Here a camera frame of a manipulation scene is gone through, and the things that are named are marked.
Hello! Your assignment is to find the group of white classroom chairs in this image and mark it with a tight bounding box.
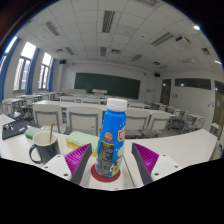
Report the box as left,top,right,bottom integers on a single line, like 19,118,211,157
1,93,224,140

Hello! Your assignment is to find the group of ceiling lights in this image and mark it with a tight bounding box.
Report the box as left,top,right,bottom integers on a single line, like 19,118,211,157
23,0,223,66

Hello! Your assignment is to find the group of white classroom desks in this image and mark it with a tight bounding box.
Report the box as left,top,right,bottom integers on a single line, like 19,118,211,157
1,91,206,131

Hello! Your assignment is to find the dark green chalkboard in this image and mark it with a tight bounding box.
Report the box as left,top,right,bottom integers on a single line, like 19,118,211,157
73,72,141,100

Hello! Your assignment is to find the dark classroom door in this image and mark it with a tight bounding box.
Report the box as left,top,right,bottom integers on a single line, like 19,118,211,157
160,78,172,106
212,80,224,130

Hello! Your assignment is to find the navy mug with white inside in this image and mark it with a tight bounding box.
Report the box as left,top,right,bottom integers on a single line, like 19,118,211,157
28,130,61,165

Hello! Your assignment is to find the wooden stir stick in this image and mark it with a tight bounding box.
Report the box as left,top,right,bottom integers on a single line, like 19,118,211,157
48,120,55,145

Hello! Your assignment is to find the yellow and green sponge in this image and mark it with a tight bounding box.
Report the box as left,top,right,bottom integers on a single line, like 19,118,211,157
64,130,100,158

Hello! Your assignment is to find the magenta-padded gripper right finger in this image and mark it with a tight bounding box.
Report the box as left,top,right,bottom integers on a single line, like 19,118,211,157
131,142,184,186

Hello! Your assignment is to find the bunch of keys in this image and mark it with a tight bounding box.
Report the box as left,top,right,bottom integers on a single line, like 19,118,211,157
4,123,16,132

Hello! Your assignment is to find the blue curtain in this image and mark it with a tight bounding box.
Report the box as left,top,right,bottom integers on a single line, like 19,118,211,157
0,37,22,101
25,47,41,96
46,57,56,93

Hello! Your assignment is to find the flat round red coaster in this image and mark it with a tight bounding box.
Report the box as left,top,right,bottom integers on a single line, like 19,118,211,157
90,162,122,184

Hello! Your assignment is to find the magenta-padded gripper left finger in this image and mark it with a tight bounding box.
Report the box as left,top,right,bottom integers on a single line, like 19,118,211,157
40,142,94,186

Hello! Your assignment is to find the white lectern desk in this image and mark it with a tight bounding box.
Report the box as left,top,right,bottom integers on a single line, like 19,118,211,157
91,88,109,95

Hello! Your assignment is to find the dark wide wall window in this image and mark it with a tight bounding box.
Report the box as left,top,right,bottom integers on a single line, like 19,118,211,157
174,78,212,91

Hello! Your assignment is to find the white ceiling projector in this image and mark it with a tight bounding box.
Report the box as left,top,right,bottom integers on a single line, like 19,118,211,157
175,35,192,48

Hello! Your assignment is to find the tall classroom window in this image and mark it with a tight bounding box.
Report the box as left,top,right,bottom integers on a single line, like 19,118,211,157
12,41,37,93
38,52,53,91
0,35,19,75

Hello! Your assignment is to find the blue white-capped drink bottle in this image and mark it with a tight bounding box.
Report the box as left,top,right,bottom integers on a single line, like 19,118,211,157
95,97,128,179

